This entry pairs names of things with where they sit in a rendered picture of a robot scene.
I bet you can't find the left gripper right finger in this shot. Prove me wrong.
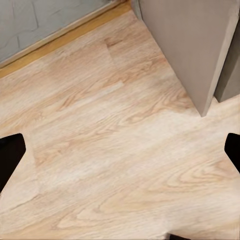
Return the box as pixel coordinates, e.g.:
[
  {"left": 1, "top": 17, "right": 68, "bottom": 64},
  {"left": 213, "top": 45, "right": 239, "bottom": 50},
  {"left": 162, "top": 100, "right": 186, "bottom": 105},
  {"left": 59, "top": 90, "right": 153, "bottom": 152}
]
[{"left": 224, "top": 133, "right": 240, "bottom": 173}]

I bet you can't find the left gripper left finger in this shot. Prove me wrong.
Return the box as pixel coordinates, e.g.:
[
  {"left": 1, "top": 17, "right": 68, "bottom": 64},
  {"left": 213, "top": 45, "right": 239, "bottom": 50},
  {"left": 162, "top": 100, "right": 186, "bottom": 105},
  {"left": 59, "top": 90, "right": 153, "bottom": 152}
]
[{"left": 0, "top": 133, "right": 26, "bottom": 193}]

